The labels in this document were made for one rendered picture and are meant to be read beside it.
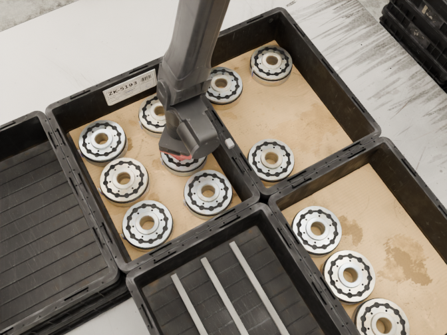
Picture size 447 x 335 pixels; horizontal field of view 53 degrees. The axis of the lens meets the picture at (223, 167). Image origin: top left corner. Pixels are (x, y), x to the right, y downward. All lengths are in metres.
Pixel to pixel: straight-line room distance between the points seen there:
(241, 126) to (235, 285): 0.36
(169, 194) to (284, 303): 0.33
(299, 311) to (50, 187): 0.59
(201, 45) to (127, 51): 0.74
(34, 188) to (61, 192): 0.06
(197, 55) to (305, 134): 0.48
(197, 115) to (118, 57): 0.62
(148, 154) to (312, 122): 0.39
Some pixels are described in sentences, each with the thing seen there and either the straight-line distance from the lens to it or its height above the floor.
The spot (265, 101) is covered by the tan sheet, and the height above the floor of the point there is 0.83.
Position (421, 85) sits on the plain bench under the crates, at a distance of 1.41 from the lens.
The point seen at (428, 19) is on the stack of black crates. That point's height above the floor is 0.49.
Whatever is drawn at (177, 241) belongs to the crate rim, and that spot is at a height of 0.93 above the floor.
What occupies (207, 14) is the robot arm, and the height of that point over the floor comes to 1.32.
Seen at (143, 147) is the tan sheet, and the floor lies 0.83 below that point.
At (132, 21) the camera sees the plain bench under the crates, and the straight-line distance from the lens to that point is 1.43.
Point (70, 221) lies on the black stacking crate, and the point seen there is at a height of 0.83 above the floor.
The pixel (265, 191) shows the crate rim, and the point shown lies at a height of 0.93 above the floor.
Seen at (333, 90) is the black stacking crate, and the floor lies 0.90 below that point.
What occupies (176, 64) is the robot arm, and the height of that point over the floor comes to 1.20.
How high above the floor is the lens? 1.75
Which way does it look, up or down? 66 degrees down
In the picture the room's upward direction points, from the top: 4 degrees clockwise
